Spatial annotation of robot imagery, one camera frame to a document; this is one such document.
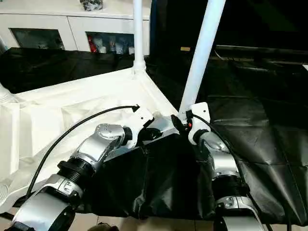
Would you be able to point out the white plastic table top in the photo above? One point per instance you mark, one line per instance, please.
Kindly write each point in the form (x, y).
(48, 110)

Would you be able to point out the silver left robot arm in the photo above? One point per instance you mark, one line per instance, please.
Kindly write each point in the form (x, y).
(91, 151)

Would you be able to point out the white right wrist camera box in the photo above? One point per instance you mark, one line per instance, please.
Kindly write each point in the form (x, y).
(199, 113)

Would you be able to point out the black mat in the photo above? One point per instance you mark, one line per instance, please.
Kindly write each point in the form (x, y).
(168, 178)

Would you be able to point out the white plastic table leg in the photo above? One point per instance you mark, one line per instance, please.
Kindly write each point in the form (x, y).
(6, 94)
(138, 33)
(199, 57)
(4, 192)

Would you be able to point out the grey robot foot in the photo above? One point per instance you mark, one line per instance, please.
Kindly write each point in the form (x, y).
(103, 227)

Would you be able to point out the white cabinet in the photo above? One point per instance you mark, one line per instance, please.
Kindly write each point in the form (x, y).
(67, 24)

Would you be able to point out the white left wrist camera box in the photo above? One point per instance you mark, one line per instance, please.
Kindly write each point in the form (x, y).
(139, 122)

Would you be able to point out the small yellow tag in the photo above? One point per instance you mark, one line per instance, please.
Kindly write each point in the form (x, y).
(185, 48)

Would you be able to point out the grey object on cabinet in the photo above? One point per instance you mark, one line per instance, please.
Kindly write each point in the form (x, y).
(91, 4)

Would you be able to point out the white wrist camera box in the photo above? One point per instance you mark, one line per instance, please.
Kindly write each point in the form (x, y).
(199, 113)
(139, 122)

